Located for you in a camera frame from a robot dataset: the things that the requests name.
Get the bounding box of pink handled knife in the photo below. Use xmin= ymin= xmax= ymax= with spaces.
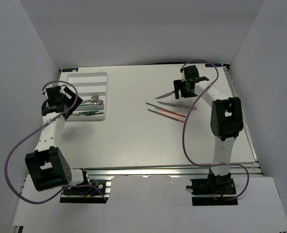
xmin=157 ymin=101 xmax=197 ymax=109

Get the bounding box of green handled fork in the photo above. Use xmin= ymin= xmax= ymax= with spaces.
xmin=73 ymin=110 xmax=98 ymax=116

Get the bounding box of pink handled spoon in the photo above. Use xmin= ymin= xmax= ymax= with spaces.
xmin=81 ymin=95 xmax=99 ymax=104

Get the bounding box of green handled spoon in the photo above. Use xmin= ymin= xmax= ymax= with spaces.
xmin=80 ymin=100 xmax=104 ymax=106

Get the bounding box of teal chopstick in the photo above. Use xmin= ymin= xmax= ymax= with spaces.
xmin=145 ymin=101 xmax=187 ymax=118
xmin=148 ymin=109 xmax=175 ymax=120

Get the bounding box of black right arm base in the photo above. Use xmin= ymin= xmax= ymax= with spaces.
xmin=186 ymin=179 xmax=238 ymax=206

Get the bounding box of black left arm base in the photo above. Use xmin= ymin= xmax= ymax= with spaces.
xmin=60 ymin=174 xmax=112 ymax=204

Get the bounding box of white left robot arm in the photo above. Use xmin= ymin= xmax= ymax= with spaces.
xmin=25 ymin=85 xmax=91 ymax=194

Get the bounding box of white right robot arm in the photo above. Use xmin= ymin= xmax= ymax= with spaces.
xmin=174 ymin=65 xmax=243 ymax=194

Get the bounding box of orange chopstick upper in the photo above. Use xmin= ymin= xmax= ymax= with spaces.
xmin=155 ymin=107 xmax=186 ymax=118

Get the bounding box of orange chopstick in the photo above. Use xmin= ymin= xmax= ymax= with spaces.
xmin=163 ymin=115 xmax=185 ymax=123
xmin=155 ymin=107 xmax=186 ymax=118

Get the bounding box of white cutlery tray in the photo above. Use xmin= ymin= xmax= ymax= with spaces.
xmin=60 ymin=71 xmax=109 ymax=121

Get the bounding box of orange chopstick lower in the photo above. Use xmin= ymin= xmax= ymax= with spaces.
xmin=163 ymin=115 xmax=185 ymax=123

